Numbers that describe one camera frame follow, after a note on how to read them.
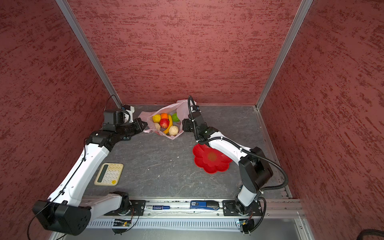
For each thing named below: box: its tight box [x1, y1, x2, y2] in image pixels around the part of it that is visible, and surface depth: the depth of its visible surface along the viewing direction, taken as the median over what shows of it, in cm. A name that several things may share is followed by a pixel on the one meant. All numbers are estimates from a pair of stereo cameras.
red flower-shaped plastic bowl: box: [192, 144, 233, 174], surface depth 93 cm
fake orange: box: [160, 112, 169, 119], surface depth 109 cm
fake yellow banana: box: [163, 114, 173, 134], surface depth 109 cm
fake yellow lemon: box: [152, 114, 161, 123], surface depth 108 cm
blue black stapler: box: [190, 200, 220, 210], surface depth 74 cm
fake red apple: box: [159, 118, 170, 129], surface depth 105 cm
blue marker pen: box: [146, 205, 171, 210], surface depth 75 cm
